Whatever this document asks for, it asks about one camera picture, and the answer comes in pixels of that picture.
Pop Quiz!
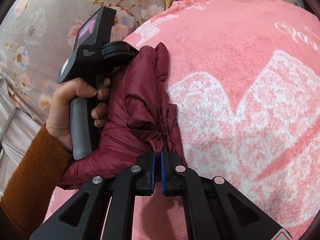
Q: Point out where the orange-brown sleeved left forearm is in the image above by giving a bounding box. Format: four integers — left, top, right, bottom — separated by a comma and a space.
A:
1, 125, 72, 239

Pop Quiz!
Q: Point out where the maroon puffer jacket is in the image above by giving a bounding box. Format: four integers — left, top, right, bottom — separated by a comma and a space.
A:
58, 43, 187, 190

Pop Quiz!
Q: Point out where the pink fleece blanket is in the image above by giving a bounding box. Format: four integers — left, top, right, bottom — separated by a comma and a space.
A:
43, 0, 320, 240

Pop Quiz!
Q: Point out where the person's left hand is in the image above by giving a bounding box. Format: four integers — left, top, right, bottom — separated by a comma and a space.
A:
46, 77, 111, 151

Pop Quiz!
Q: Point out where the white satin drape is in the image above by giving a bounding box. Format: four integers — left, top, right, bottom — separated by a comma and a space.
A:
0, 77, 41, 194

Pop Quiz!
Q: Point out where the grey floral curtain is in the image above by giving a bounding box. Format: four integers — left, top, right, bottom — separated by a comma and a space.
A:
0, 0, 304, 126

